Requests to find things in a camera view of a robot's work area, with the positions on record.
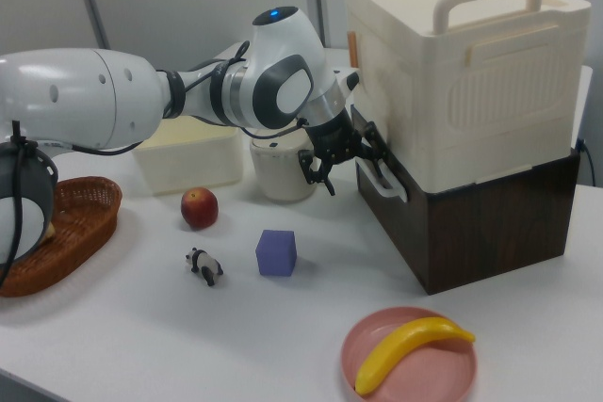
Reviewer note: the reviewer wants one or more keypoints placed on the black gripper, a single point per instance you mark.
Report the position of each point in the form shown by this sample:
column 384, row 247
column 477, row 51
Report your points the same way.
column 334, row 138

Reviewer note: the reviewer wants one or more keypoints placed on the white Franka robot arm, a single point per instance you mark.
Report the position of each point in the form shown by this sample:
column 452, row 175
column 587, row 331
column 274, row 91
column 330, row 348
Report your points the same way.
column 70, row 101

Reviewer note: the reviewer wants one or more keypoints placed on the cream plastic open tub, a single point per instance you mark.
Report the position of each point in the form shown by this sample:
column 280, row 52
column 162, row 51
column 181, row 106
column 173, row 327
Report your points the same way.
column 188, row 166

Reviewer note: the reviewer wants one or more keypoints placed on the dark wooden drawer cabinet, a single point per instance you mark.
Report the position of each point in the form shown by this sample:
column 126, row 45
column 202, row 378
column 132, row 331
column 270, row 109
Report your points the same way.
column 494, row 232

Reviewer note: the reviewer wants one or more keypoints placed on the small cream lidded bin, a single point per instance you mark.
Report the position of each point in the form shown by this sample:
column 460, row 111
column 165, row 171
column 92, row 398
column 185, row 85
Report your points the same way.
column 278, row 181

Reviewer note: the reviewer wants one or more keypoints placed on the purple cube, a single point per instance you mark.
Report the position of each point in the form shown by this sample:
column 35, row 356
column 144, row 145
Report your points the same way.
column 275, row 253

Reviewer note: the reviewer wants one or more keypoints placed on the cream plastic storage box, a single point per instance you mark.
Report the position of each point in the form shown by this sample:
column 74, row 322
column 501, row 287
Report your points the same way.
column 471, row 91

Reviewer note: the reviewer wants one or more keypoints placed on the red apple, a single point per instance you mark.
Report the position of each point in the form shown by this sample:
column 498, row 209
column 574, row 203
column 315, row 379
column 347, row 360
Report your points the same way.
column 200, row 209

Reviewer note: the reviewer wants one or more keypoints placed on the panda toy figure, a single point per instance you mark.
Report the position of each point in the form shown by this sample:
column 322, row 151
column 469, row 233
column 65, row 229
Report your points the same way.
column 203, row 263

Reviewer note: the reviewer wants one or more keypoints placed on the yellow banana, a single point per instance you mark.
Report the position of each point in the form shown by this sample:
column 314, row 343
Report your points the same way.
column 405, row 345

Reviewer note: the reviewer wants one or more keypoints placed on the pink plate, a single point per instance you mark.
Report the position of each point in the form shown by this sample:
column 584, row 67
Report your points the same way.
column 424, row 374

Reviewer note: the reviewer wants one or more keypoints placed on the brown wicker basket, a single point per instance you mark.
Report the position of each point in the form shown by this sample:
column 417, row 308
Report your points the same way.
column 89, row 213

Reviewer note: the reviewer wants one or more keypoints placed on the golden bread piece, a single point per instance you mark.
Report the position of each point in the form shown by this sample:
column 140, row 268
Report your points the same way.
column 51, row 231

